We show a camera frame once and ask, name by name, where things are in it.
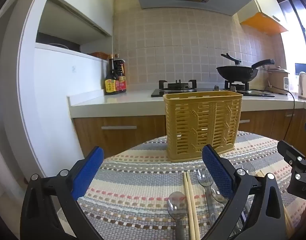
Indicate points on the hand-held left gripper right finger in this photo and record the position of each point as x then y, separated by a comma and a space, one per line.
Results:
218, 172

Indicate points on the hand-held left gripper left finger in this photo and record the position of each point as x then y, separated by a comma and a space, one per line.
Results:
88, 172

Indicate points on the clear plastic spoon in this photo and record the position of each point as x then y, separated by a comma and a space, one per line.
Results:
204, 178
218, 195
176, 207

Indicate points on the yellow plastic utensil basket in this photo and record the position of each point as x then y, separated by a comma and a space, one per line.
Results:
200, 125

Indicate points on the white electric kettle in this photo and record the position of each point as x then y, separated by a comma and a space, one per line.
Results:
303, 86

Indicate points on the striped woven table mat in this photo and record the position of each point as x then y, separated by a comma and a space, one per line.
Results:
133, 180

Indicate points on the beige rice cooker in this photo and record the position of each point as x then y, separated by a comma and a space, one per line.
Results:
276, 80

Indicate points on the white kitchen countertop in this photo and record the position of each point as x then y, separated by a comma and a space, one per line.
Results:
118, 101

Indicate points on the black gas stove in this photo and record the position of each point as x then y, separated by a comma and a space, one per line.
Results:
178, 91

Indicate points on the black wok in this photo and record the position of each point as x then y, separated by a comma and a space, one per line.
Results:
236, 73

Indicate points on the dark soy sauce bottle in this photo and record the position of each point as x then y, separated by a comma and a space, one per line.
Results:
111, 80

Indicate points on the window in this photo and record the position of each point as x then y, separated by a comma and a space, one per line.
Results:
299, 30

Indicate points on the red label sauce bottle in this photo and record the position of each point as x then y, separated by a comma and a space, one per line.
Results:
121, 78

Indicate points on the brown wicker basket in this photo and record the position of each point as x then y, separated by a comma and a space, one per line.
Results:
99, 54

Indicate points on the black appliance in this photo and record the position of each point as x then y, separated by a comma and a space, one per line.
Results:
55, 42

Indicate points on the orange wall cabinet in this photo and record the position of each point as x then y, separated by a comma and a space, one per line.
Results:
264, 23

